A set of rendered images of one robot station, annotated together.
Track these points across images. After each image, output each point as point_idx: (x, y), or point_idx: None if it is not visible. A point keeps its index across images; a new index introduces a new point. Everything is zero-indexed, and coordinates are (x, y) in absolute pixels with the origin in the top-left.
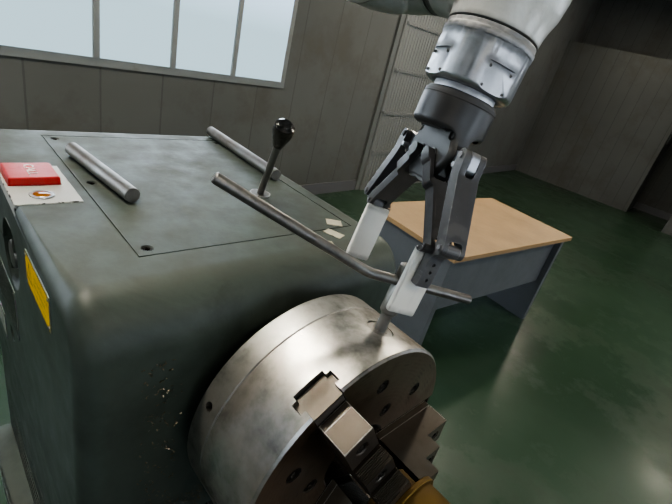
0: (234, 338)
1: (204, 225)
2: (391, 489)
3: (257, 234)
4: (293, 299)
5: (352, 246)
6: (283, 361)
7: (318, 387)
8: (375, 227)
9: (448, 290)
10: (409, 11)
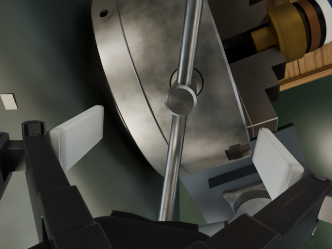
0: (145, 171)
1: (26, 222)
2: (279, 72)
3: (24, 181)
4: (112, 139)
5: (97, 141)
6: (199, 165)
7: (230, 147)
8: (80, 133)
9: (197, 5)
10: None
